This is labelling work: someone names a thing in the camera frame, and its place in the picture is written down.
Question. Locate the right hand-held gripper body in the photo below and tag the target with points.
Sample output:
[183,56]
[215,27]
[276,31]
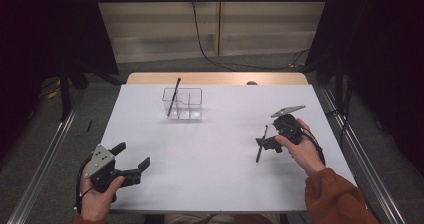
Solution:
[288,125]

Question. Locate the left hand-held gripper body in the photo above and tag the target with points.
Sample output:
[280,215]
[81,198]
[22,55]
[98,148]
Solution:
[100,162]

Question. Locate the black pen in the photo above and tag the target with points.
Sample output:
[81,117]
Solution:
[259,155]
[174,97]

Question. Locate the clear plastic pen holder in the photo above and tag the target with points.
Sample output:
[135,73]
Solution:
[193,112]

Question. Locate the person's right hand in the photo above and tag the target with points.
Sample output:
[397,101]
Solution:
[305,154]

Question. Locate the person's left hand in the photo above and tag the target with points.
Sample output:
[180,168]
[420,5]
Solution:
[96,204]

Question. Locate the small black floor object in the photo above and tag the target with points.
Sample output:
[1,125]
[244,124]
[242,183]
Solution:
[89,125]

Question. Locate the white table cover sheet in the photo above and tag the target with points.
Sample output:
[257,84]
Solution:
[206,164]

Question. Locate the black metal stand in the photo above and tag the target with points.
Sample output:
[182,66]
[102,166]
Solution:
[65,94]

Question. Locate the black curtain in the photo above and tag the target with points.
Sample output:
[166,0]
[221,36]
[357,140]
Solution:
[376,67]
[40,44]

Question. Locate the aluminium floor rail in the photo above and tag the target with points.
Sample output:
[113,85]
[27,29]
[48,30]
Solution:
[43,164]
[366,164]

